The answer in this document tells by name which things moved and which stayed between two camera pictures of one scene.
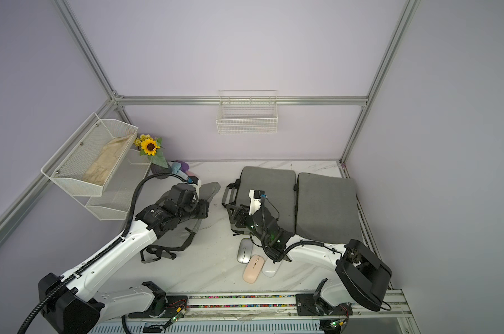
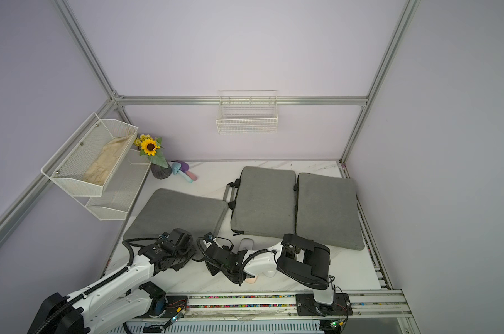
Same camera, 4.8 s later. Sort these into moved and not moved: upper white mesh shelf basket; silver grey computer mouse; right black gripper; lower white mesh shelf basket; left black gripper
Moved: right black gripper; left black gripper
Not moved: upper white mesh shelf basket; lower white mesh shelf basket; silver grey computer mouse
